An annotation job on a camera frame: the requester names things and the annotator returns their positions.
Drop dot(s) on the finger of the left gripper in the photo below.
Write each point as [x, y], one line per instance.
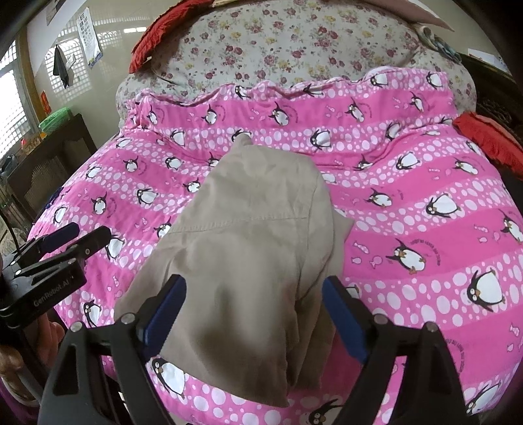
[36, 248]
[86, 246]

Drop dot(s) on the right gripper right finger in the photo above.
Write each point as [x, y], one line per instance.
[430, 390]

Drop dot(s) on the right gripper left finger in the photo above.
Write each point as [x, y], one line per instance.
[100, 377]

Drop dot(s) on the beige zip jacket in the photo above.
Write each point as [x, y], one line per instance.
[254, 246]

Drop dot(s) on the left hand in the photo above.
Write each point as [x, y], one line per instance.
[44, 344]

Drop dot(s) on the dark wooden side cabinet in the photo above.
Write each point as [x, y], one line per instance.
[38, 175]

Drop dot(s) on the green plastic basket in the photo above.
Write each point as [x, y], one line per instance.
[55, 121]

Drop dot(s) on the pink penguin blanket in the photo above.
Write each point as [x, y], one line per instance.
[437, 236]

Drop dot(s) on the dark hanging cloth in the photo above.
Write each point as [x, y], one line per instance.
[60, 68]

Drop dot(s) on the red cushion at headboard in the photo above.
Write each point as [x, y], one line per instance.
[162, 27]

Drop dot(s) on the red cushion at bedside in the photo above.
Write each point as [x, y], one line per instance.
[498, 143]

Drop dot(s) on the floral bed sheet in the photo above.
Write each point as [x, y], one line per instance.
[286, 42]

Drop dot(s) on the dark wooden headboard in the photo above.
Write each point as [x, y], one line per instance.
[498, 96]

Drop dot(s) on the white wall calendar poster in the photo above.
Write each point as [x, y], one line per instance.
[88, 38]

